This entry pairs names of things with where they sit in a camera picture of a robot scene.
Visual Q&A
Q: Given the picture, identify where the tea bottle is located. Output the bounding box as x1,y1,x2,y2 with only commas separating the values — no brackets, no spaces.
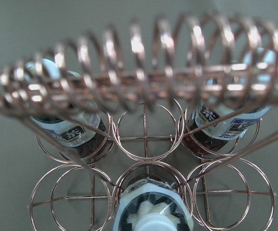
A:
25,59,106,158
112,178,194,231
181,48,278,157

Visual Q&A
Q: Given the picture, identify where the copper wire bottle rack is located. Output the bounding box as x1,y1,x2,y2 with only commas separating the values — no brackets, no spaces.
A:
0,13,278,231

